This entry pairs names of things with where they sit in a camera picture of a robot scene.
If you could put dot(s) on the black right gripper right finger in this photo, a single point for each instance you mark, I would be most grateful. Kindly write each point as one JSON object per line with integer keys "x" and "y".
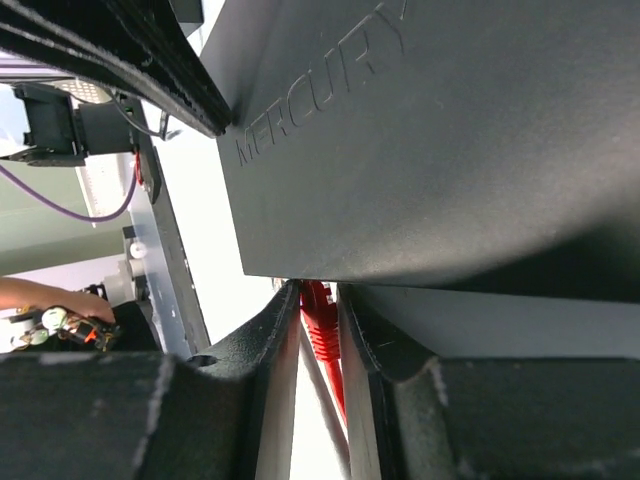
{"x": 459, "y": 385}

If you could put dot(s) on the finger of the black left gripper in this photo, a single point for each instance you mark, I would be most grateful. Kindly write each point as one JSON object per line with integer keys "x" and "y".
{"x": 150, "y": 55}
{"x": 100, "y": 65}

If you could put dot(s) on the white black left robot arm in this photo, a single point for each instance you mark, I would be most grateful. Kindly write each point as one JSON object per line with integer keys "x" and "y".
{"x": 134, "y": 47}

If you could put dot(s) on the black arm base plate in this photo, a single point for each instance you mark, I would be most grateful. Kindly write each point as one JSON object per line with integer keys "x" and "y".
{"x": 176, "y": 309}

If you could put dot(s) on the black network switch box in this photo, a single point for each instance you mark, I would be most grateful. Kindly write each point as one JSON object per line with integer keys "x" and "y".
{"x": 488, "y": 146}

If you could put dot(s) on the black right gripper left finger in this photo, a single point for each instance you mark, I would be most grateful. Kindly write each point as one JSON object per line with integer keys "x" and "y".
{"x": 226, "y": 413}

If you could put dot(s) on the black power adapter brick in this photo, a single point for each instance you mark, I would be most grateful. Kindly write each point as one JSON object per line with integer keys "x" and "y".
{"x": 188, "y": 11}

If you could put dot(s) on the person's hand in background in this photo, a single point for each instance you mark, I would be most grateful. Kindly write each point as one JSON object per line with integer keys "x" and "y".
{"x": 17, "y": 293}

